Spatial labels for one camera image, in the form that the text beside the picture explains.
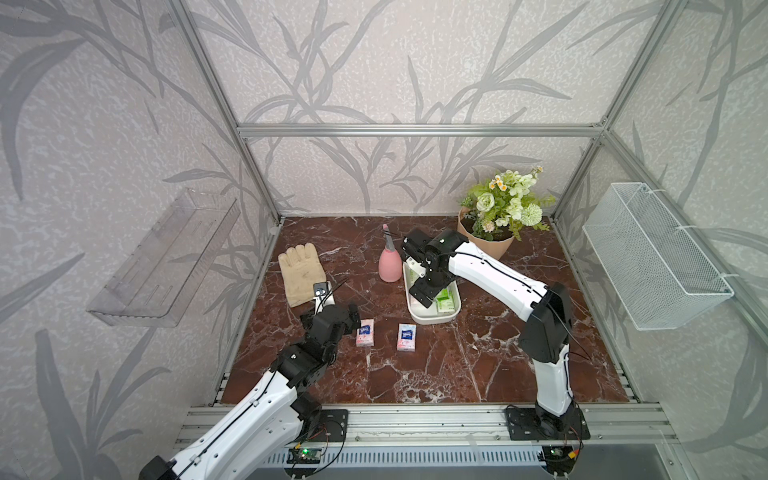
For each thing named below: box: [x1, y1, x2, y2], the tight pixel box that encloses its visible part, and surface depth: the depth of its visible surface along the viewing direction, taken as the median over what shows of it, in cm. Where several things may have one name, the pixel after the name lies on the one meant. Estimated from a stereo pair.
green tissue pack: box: [436, 288, 455, 313], surface depth 93 cm
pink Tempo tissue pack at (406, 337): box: [396, 323, 417, 352], surface depth 88 cm
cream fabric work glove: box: [278, 243, 327, 308], surface depth 107 cm
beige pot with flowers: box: [457, 166, 556, 260], surface depth 87 cm
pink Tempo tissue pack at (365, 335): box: [356, 318, 375, 347], surface depth 88 cm
